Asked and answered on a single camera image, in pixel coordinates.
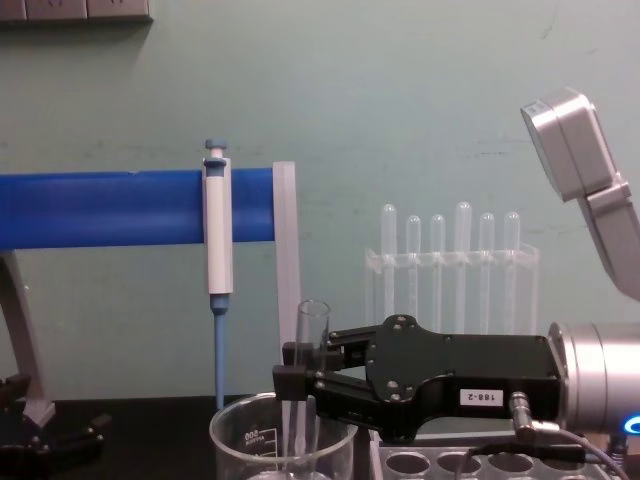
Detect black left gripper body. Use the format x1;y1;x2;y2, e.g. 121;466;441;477
0;415;54;480

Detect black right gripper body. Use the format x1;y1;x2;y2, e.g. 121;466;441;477
366;314;569;443

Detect clear glass test tube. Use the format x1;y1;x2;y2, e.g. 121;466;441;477
280;299;332;480

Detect grey test tube rack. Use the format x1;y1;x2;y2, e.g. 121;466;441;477
368;428;640;480

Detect clear acrylic dropper rack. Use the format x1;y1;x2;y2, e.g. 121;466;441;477
364;242;542;336

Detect clear plastic dropper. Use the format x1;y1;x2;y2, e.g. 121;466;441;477
429;213;447;333
405;214;422;335
478;212;497;335
454;201;473;335
381;203;397;331

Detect clear glass beaker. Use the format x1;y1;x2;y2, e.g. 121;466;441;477
208;391;359;480

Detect blue and white pipette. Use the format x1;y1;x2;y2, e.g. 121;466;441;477
201;138;235;410

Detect blue pipette stand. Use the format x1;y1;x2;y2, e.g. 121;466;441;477
0;160;304;427

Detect thin dark gripper cable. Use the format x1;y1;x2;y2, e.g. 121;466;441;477
467;391;640;476

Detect grey wall socket panel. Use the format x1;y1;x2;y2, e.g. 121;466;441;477
0;0;154;25

